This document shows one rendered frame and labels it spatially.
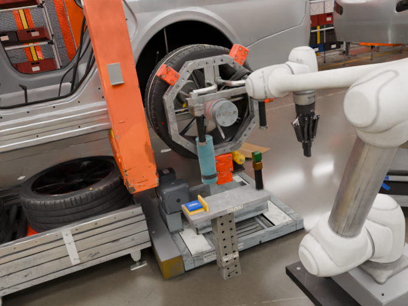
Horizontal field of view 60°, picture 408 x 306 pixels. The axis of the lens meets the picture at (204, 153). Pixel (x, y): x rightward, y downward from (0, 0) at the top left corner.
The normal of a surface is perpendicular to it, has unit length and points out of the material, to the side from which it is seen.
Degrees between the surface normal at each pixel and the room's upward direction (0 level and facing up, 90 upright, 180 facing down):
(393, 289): 4
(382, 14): 88
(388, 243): 91
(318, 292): 0
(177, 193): 90
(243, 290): 0
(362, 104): 88
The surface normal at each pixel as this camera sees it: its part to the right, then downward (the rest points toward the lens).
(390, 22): -0.85, 0.32
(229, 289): -0.13, -0.92
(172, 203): 0.36, 0.30
